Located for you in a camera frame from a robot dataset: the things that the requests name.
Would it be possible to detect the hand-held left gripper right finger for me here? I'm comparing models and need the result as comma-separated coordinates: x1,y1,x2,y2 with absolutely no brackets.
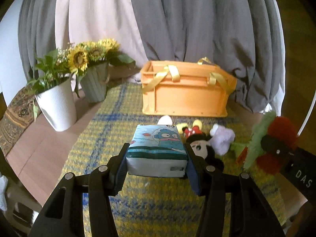
185,144,287,237

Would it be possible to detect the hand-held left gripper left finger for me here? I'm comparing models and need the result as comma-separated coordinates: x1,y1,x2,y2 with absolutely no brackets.
28,143,130,237

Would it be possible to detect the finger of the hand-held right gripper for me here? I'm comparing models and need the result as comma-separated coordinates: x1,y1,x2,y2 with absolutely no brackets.
261,134,296,162

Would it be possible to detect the red and green plush toy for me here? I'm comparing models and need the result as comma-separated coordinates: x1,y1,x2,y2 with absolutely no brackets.
231,111,299,176

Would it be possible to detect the light blue cartoon pouch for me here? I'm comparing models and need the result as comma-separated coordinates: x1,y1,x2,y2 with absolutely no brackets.
125,124,189,179

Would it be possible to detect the orange plastic crate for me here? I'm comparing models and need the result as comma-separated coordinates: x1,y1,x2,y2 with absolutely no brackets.
140,57,238,117

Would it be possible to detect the black mouse plush toy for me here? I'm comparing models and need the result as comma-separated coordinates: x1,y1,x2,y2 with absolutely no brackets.
176,120,225,172

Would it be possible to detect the white pole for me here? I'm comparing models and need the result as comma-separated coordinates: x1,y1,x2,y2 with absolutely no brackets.
297,96,316,137

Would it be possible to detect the yellow plaid mat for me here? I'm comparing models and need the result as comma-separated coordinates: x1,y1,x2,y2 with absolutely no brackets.
59,83,289,237

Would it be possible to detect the purple plush toy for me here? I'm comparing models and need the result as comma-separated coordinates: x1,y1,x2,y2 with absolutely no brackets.
209,124,236,156

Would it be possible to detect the small white object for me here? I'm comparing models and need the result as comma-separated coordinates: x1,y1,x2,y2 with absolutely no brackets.
157,115,173,125

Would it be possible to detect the green ribbed vase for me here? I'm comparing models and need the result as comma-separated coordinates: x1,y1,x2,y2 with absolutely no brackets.
80,62,109,103

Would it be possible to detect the white ribbed flower pot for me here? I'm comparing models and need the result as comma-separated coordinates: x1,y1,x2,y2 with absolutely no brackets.
35,76,77,132

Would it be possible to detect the white cloth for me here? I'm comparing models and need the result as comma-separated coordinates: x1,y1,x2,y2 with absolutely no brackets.
0,175,9,211

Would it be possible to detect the patterned brown rug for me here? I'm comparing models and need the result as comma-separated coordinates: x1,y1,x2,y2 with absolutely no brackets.
0,85,42,157

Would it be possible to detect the sunflower bouquet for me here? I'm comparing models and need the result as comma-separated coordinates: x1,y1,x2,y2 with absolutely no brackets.
67,38,136,98

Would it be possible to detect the green leafy plant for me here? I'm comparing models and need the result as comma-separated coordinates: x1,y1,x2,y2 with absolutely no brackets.
26,49,74,122

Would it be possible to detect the grey curtain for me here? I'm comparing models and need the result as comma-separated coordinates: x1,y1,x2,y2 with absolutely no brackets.
18,0,287,114

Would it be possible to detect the pale pink curtain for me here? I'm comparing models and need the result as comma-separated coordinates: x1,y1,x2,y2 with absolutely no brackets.
55,0,155,67

